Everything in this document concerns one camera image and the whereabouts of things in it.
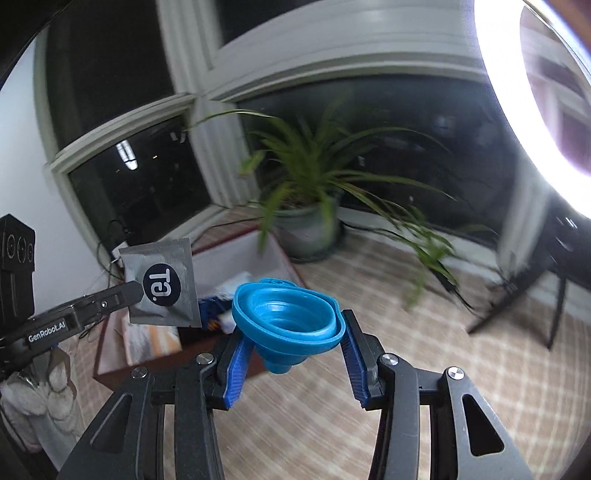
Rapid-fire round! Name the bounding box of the beige checked cloth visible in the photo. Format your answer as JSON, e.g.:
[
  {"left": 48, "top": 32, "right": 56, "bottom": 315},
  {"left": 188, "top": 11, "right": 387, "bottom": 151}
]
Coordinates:
[{"left": 69, "top": 208, "right": 591, "bottom": 480}]

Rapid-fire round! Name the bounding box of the white ring light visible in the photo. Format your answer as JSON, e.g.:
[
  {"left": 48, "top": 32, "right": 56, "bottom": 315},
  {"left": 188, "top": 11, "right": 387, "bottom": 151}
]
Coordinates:
[{"left": 475, "top": 0, "right": 591, "bottom": 213}]

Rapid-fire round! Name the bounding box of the black tripod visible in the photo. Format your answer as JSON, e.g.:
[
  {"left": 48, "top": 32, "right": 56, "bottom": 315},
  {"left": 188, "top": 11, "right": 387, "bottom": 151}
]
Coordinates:
[{"left": 466, "top": 208, "right": 591, "bottom": 352}]

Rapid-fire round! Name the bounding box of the blue silicone funnel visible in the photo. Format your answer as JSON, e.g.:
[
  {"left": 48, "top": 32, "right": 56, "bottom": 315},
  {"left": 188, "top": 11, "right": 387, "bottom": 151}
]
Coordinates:
[{"left": 231, "top": 278, "right": 347, "bottom": 376}]

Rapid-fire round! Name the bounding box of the potted spider plant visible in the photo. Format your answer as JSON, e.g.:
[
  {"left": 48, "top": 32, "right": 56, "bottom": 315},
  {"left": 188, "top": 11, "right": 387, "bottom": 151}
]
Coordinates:
[{"left": 185, "top": 92, "right": 499, "bottom": 315}]

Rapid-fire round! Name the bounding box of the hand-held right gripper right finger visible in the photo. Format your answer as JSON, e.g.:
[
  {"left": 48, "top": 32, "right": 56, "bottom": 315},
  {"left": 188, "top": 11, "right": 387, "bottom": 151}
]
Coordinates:
[{"left": 341, "top": 310, "right": 543, "bottom": 480}]

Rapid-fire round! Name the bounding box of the grey foil sachet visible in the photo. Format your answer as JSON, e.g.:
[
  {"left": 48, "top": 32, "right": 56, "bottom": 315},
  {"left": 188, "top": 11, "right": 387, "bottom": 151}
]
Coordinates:
[{"left": 119, "top": 236, "right": 202, "bottom": 328}]

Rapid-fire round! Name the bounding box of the red cardboard box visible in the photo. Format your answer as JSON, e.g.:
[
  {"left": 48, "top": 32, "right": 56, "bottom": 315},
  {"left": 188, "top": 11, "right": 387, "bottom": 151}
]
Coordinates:
[{"left": 92, "top": 230, "right": 308, "bottom": 393}]

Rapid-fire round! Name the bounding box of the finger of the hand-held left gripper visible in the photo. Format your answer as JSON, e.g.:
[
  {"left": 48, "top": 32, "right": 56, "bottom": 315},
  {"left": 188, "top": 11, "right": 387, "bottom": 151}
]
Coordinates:
[{"left": 60, "top": 281, "right": 145, "bottom": 324}]

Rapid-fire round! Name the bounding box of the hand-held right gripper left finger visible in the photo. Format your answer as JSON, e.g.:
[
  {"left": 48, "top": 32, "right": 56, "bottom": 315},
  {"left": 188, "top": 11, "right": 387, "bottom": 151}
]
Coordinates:
[{"left": 55, "top": 330, "right": 254, "bottom": 480}]

